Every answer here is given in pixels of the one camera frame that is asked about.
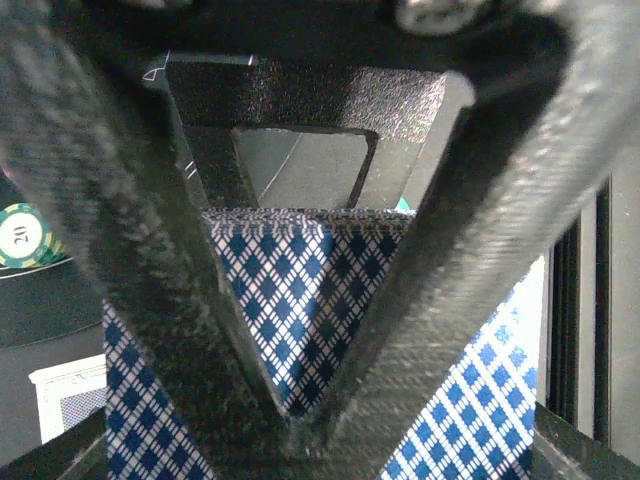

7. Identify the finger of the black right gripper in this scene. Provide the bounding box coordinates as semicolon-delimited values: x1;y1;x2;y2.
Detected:
1;1;314;479
296;1;639;479

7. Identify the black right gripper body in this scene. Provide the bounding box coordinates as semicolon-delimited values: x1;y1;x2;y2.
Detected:
49;0;576;216

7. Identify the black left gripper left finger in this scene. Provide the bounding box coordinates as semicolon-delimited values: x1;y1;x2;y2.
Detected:
1;407;108;479

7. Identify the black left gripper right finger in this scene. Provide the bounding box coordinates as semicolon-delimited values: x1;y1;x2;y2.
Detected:
530;403;639;480

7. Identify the green poker chip stack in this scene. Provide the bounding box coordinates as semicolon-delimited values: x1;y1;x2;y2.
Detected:
395;198;411;212

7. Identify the white card box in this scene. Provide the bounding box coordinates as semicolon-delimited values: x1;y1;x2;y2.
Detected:
28;354;106;444

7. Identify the round black poker mat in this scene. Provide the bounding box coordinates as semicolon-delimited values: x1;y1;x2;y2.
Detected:
1;176;101;349

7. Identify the black aluminium rail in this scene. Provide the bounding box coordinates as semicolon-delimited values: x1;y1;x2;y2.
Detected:
539;160;639;462

